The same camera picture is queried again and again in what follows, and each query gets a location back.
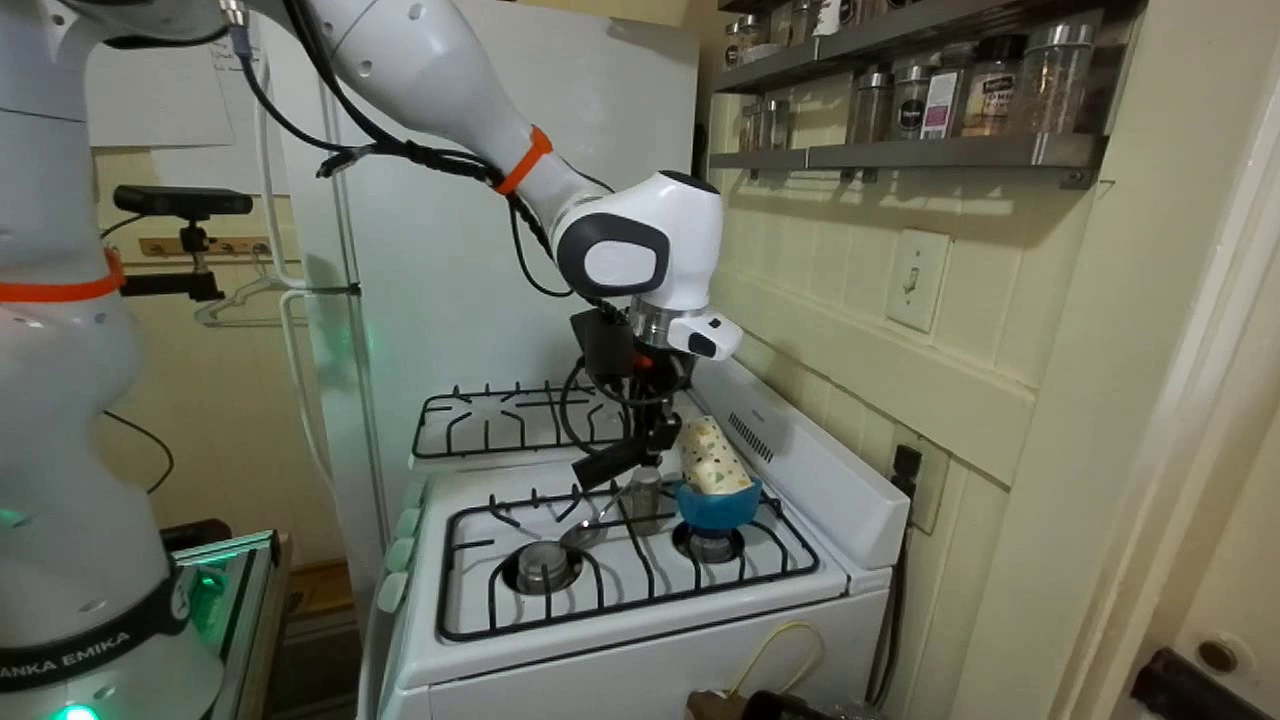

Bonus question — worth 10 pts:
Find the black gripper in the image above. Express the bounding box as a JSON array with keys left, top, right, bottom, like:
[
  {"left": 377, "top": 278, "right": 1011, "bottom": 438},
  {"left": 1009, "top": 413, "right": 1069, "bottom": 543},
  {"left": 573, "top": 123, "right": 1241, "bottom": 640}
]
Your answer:
[{"left": 573, "top": 308, "right": 693, "bottom": 449}]

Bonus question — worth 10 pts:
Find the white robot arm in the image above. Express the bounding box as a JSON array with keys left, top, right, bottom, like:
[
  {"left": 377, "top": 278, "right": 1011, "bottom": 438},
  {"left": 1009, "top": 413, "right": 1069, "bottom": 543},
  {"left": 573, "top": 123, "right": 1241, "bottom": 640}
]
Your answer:
[{"left": 0, "top": 0, "right": 742, "bottom": 689}]

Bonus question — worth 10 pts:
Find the robot base with green lights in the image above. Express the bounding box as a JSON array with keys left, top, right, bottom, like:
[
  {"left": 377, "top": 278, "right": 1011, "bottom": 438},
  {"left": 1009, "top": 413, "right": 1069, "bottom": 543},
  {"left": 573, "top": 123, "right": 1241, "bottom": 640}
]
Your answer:
[{"left": 0, "top": 529, "right": 289, "bottom": 720}]

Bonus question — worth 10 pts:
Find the black stove grate far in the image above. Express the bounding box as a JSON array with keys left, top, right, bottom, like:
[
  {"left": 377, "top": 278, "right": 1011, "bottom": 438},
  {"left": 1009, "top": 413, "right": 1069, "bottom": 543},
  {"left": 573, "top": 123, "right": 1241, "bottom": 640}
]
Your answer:
[{"left": 411, "top": 378, "right": 626, "bottom": 461}]

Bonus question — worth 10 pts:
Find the black stove grate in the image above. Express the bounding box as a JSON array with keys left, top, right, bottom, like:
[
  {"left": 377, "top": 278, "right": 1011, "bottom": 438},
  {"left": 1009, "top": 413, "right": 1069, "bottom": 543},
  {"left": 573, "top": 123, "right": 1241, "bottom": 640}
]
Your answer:
[
  {"left": 438, "top": 491, "right": 822, "bottom": 640},
  {"left": 411, "top": 378, "right": 626, "bottom": 461}
]

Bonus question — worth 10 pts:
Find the black stove grate near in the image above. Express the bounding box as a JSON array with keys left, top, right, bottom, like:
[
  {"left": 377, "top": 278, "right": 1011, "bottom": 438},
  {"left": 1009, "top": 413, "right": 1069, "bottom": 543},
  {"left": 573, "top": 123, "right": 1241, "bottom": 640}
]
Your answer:
[{"left": 438, "top": 491, "right": 822, "bottom": 640}]

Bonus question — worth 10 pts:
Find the white gas stove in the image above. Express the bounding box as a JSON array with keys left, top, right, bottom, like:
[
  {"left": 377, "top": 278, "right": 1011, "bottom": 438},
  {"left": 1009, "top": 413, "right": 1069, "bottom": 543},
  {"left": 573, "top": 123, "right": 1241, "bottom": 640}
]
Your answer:
[{"left": 357, "top": 365, "right": 908, "bottom": 720}]

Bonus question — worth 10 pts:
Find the white refrigerator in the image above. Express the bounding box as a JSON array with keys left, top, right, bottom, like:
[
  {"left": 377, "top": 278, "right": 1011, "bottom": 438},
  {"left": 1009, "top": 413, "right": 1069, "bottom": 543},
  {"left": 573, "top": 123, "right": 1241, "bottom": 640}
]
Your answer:
[{"left": 255, "top": 0, "right": 702, "bottom": 597}]

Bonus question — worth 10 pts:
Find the spice shelf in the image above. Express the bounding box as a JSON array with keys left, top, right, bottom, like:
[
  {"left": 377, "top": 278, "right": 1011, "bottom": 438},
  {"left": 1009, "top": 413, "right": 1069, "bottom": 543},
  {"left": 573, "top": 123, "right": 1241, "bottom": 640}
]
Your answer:
[{"left": 714, "top": 0, "right": 1149, "bottom": 186}]

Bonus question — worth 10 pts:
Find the spice jar red label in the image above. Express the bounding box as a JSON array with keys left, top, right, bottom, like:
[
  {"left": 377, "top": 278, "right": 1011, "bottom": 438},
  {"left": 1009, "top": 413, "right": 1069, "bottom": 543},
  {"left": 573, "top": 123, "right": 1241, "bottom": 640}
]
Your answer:
[{"left": 922, "top": 56, "right": 967, "bottom": 141}]

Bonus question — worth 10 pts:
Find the glass spice jar right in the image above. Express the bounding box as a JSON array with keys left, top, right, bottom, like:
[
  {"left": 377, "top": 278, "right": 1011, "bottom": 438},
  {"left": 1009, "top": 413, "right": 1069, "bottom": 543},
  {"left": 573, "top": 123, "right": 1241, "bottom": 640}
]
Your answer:
[{"left": 1024, "top": 15, "right": 1098, "bottom": 132}]

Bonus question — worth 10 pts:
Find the wall outlet with plug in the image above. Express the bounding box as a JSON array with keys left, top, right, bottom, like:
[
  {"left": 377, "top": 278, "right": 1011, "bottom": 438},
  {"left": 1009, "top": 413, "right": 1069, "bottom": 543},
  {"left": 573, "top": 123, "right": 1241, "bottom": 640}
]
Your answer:
[{"left": 893, "top": 445, "right": 925, "bottom": 496}]

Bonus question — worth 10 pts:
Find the wall light switch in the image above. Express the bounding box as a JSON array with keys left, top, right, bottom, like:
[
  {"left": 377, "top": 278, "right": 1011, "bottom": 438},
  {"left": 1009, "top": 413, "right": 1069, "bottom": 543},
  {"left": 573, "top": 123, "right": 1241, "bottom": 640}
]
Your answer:
[{"left": 889, "top": 231, "right": 949, "bottom": 330}]

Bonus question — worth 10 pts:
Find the black camera on stand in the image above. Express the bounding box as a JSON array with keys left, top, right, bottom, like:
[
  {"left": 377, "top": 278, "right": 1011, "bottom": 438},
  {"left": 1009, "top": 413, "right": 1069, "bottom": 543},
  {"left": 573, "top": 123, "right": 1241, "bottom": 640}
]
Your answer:
[{"left": 114, "top": 182, "right": 251, "bottom": 298}]

